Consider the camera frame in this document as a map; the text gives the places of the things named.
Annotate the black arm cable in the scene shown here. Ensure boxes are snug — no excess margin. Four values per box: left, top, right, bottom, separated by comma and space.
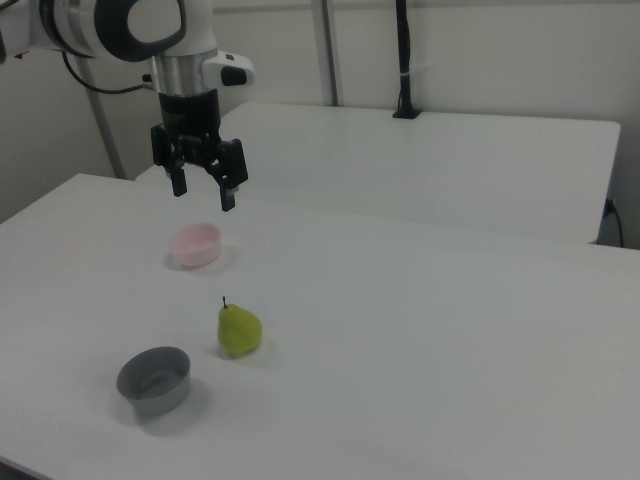
60, 49, 154, 96

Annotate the black power cable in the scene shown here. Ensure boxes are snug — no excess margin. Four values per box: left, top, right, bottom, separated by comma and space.
602, 197, 627, 247

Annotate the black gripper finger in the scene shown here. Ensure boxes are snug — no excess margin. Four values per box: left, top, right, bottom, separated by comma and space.
150, 123, 189, 198
203, 137, 250, 214

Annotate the pink plastic bowl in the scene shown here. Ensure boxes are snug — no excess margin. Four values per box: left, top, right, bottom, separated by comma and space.
168, 222, 223, 270

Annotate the grey aluminium frame post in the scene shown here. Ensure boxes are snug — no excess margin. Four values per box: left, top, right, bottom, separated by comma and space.
308, 0, 347, 107
78, 54, 127, 180

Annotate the black camera pole stand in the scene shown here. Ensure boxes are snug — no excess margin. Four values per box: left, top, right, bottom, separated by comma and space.
391, 0, 424, 121

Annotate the green pear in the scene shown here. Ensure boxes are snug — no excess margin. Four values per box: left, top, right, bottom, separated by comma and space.
216, 295, 264, 359

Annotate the grey plastic bowl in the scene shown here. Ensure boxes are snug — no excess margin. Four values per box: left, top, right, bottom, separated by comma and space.
116, 346, 193, 417

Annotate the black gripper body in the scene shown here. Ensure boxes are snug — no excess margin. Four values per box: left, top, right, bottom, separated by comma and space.
158, 90, 223, 167

